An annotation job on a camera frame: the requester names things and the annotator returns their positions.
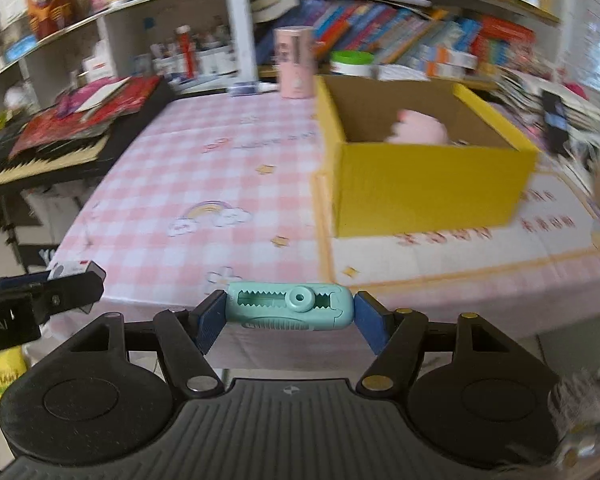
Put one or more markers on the black keyboard stand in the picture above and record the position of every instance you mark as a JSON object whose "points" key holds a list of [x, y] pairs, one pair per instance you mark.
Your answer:
{"points": [[35, 257]]}

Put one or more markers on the thick beige books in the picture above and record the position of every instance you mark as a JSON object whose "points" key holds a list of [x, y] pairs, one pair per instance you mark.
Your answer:
{"points": [[275, 2]]}

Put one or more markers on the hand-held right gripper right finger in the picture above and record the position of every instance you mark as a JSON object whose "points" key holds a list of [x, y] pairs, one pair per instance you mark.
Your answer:
{"points": [[367, 320]]}

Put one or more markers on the white jar green lid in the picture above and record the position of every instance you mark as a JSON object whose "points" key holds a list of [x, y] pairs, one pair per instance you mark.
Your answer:
{"points": [[350, 65]]}

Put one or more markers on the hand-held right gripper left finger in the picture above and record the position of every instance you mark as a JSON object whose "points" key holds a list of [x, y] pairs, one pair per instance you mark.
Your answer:
{"points": [[212, 317]]}

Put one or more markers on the yellow plastic bag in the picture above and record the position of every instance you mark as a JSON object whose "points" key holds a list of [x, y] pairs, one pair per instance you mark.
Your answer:
{"points": [[2, 385]]}

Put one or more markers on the white card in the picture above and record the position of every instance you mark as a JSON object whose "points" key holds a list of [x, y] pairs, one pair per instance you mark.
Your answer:
{"points": [[102, 95]]}

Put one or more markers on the blue label glue bottle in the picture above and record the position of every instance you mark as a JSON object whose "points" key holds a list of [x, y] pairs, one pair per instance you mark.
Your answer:
{"points": [[245, 89]]}

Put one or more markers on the pink checkered tablecloth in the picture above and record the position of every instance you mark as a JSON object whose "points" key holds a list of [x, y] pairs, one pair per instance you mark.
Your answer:
{"points": [[180, 185]]}

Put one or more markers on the yellow cardboard box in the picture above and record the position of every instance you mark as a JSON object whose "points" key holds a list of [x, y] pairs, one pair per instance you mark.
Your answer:
{"points": [[430, 185]]}

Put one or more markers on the red tube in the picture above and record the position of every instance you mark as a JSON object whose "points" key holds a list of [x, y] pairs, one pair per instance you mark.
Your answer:
{"points": [[186, 55]]}

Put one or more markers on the white pen holder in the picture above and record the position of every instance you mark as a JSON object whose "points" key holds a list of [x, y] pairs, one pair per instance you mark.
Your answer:
{"points": [[215, 62], [170, 66]]}

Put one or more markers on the stack of small boxes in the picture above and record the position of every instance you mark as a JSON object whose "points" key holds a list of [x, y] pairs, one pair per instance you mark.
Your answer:
{"points": [[445, 57]]}

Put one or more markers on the red plastic bags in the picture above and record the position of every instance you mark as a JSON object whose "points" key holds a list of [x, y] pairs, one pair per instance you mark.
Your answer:
{"points": [[45, 130]]}

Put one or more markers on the black electronic keyboard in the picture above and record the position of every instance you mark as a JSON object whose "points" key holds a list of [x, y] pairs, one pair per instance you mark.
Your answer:
{"points": [[140, 115]]}

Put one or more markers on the pink plush toy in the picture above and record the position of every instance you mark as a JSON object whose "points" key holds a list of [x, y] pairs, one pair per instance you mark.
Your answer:
{"points": [[425, 130]]}

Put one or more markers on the magenta plastic bag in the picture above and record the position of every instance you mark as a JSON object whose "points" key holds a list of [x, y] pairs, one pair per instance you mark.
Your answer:
{"points": [[72, 100]]}

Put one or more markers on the row of colourful books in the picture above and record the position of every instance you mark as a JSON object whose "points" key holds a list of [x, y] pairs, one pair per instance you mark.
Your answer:
{"points": [[380, 30]]}

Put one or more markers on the mint green utility knife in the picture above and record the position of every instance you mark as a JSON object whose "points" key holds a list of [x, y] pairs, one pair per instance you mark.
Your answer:
{"points": [[280, 317]]}

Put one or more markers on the white shelf unit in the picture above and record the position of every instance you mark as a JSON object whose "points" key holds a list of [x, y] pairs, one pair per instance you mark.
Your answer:
{"points": [[130, 7]]}

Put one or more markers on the pink cylindrical device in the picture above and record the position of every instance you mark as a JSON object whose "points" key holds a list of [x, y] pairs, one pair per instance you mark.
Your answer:
{"points": [[295, 70]]}

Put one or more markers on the white paper bag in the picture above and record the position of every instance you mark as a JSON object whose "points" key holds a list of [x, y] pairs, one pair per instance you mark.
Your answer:
{"points": [[99, 62]]}

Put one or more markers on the black rectangular object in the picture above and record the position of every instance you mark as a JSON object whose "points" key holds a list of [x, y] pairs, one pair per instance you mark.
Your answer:
{"points": [[555, 122]]}

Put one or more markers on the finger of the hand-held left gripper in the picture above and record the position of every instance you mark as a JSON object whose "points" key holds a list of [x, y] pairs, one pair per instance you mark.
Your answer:
{"points": [[70, 295]]}

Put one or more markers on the red snack bag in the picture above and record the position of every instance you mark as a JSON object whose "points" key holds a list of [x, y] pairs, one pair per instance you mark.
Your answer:
{"points": [[50, 5]]}

